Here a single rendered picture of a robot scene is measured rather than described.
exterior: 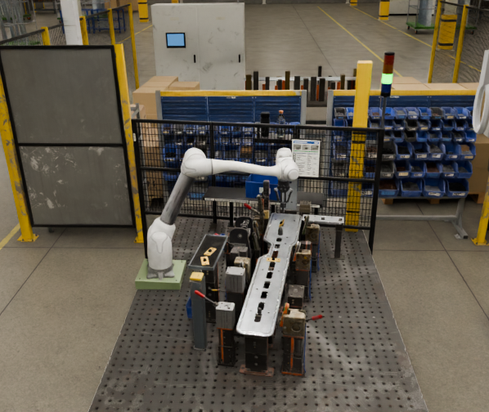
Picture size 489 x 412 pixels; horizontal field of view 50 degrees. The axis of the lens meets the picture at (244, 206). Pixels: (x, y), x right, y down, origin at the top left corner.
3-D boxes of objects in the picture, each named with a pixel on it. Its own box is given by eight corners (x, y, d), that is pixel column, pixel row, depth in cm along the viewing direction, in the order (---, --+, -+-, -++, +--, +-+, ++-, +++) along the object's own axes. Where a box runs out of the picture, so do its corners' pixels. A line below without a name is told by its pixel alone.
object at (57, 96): (150, 236, 563) (130, 41, 480) (146, 243, 550) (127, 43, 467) (26, 235, 568) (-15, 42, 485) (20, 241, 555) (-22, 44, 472)
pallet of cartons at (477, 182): (460, 178, 702) (477, 75, 646) (485, 203, 629) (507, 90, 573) (370, 179, 703) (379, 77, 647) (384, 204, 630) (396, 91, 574)
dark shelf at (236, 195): (321, 208, 385) (322, 204, 384) (202, 200, 400) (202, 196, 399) (323, 196, 404) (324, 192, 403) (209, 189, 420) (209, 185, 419)
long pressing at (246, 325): (278, 338, 254) (278, 335, 253) (232, 333, 258) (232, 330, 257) (302, 215, 377) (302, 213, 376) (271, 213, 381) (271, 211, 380)
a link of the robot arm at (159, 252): (148, 270, 344) (146, 240, 335) (147, 257, 360) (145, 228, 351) (172, 269, 346) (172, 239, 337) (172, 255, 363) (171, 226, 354)
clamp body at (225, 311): (235, 369, 276) (234, 312, 261) (214, 366, 278) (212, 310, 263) (239, 356, 285) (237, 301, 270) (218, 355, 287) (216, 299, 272)
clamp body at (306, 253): (311, 303, 328) (313, 255, 314) (291, 302, 330) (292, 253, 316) (311, 295, 337) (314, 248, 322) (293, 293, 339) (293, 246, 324)
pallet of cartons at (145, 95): (194, 166, 758) (190, 93, 715) (139, 164, 765) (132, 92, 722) (207, 141, 867) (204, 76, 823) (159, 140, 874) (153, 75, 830)
